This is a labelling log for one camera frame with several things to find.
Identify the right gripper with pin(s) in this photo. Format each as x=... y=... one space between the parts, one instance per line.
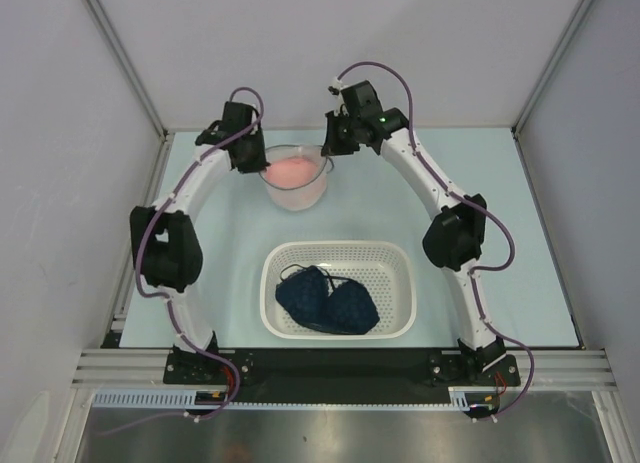
x=332 y=146

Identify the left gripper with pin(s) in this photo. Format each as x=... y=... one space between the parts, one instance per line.
x=261 y=163

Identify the pink bra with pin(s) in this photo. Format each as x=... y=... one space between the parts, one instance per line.
x=291 y=173

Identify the navy blue lace bra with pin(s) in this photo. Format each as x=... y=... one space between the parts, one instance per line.
x=331 y=304

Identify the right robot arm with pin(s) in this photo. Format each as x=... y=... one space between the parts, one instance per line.
x=456 y=233

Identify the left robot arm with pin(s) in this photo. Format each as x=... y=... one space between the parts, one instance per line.
x=166 y=252

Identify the white perforated plastic basket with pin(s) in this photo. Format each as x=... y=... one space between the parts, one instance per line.
x=381 y=267

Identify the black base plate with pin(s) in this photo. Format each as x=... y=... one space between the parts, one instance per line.
x=442 y=367

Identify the aluminium frame rail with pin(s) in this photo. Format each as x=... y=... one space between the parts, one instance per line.
x=120 y=368

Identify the white cable duct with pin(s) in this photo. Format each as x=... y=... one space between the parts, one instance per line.
x=208 y=400

